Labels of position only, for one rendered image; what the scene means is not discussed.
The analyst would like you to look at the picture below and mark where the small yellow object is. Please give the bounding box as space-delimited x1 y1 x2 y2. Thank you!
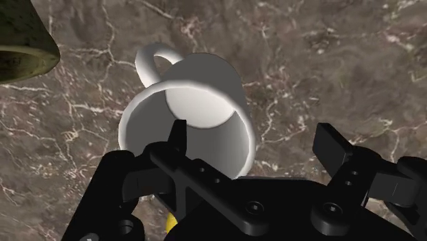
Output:
165 212 178 234

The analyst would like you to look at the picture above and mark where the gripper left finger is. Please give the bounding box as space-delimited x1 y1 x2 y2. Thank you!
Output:
61 118 270 241

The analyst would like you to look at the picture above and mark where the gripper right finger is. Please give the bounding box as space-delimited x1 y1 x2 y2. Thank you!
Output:
310 122 427 241

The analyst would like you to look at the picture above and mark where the olive green vase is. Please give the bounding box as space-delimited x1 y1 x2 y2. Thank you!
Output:
0 0 61 85

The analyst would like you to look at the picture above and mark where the white mug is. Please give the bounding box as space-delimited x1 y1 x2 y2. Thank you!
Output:
118 43 257 181

